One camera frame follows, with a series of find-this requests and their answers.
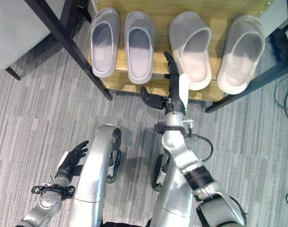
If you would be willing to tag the wooden shoe rack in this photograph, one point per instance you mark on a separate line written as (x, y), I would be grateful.
(162, 47)

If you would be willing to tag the grey slipper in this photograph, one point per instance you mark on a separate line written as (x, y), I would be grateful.
(104, 42)
(139, 47)

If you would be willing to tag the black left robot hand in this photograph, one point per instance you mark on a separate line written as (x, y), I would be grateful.
(71, 159)

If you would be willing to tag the silver robot leg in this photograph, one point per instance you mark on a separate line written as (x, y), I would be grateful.
(172, 189)
(93, 172)

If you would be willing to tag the silver left robot leg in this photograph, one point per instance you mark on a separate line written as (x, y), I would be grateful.
(93, 172)

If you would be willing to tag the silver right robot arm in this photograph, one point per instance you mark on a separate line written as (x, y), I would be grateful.
(193, 170)

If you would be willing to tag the silver right robot leg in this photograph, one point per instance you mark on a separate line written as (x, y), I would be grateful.
(172, 189)

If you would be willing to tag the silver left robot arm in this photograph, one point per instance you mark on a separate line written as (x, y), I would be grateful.
(45, 203)

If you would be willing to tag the black table leg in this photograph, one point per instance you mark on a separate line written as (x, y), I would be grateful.
(70, 45)
(250, 87)

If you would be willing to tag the grey upholstered seat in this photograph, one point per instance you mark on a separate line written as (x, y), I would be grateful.
(18, 30)

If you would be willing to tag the white slipper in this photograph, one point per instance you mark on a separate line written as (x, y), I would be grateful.
(193, 47)
(240, 54)

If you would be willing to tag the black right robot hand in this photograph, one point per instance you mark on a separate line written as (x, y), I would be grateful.
(175, 94)

